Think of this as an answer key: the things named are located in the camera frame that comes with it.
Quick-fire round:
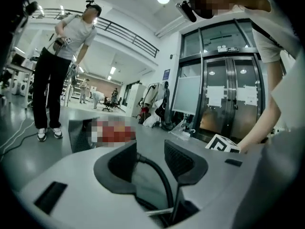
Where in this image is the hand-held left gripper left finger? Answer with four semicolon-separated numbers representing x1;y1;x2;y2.
19;141;167;229

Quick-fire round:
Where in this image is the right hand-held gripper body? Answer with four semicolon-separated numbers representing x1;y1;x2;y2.
205;134;240;154

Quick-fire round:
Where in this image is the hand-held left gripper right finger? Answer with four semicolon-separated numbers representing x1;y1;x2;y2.
164;139;264;212

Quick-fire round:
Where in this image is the person's right forearm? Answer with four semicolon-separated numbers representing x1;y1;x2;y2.
238;89;282;155

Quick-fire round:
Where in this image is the white paper notice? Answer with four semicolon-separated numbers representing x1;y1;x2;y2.
206;86;224;107
238;86;258;106

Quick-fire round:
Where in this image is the white panel board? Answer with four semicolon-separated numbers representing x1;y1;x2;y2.
172;76;202;115

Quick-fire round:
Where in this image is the white plastic bag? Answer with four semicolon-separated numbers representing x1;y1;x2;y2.
142;115;159;128

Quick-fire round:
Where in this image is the clothes rack with coats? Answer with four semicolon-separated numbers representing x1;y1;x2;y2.
137;81;173;130

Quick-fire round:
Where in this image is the black office chair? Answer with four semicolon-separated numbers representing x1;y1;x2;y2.
102;96;114;112

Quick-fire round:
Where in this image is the white locker cabinet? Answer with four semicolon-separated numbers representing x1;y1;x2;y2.
125;83;146;117

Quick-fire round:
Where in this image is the white washing machine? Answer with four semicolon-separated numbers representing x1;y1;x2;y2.
9;79;20;95
18;80;31;96

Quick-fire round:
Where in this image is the white desk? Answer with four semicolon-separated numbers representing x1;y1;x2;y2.
3;63;34;109

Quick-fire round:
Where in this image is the person's white t-shirt torso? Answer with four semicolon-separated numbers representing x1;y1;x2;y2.
244;5;305;131

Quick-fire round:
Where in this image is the black balcony railing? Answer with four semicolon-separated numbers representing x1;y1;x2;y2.
30;8;160;58

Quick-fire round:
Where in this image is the white floor cable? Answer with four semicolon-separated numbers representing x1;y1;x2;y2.
0;120;36;152

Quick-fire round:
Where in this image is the black head-worn camera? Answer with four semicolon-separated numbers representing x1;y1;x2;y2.
175;0;197;22

